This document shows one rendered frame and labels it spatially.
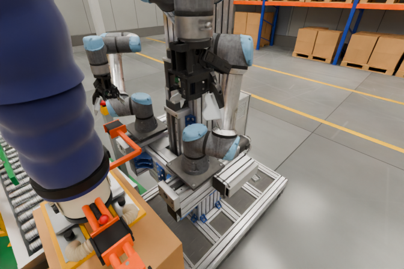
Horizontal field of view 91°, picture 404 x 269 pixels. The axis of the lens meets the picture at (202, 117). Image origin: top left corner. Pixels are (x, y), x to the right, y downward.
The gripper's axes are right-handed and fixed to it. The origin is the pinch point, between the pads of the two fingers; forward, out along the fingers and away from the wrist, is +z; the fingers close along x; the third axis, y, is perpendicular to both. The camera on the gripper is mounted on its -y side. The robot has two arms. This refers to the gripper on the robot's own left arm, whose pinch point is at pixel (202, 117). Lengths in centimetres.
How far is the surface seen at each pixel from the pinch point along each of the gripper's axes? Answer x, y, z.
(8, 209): -113, 68, 93
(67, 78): -24.0, 22.7, -10.3
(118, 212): -23, 22, 44
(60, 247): -25, 42, 44
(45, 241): -42, 48, 58
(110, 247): -5.5, 29.7, 32.2
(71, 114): -23.8, 24.6, -0.7
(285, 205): 0, -115, 152
